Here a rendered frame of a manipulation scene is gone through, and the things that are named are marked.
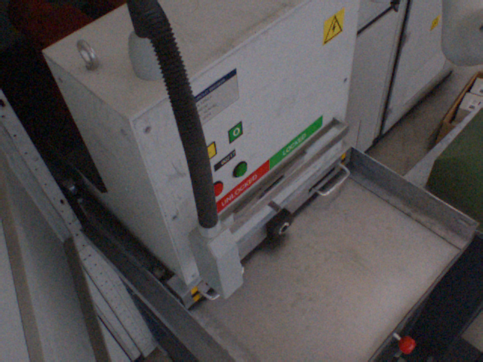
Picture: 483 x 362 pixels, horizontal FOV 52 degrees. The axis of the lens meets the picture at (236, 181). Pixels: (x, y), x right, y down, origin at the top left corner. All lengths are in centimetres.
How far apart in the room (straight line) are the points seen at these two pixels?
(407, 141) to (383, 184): 130
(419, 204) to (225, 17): 66
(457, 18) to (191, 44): 80
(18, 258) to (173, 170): 25
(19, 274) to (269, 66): 48
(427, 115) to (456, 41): 135
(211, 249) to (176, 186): 11
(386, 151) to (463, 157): 121
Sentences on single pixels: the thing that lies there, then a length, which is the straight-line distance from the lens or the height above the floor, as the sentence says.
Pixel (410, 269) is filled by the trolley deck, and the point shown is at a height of 85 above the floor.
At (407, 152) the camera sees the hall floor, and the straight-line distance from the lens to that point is 249.
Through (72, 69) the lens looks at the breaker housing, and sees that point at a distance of 76.
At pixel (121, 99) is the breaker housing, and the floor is 139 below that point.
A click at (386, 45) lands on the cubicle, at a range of 198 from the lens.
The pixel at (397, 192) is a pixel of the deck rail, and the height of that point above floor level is 86.
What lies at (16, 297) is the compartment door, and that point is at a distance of 74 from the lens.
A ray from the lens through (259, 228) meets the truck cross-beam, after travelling 107.
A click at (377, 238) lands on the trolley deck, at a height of 85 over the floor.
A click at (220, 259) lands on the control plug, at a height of 114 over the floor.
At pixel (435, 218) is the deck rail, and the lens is 122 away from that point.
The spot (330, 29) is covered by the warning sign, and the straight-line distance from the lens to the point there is 90.
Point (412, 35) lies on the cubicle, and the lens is 215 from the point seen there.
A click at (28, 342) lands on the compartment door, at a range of 70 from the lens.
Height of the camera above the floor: 183
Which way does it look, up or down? 52 degrees down
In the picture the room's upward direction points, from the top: 7 degrees counter-clockwise
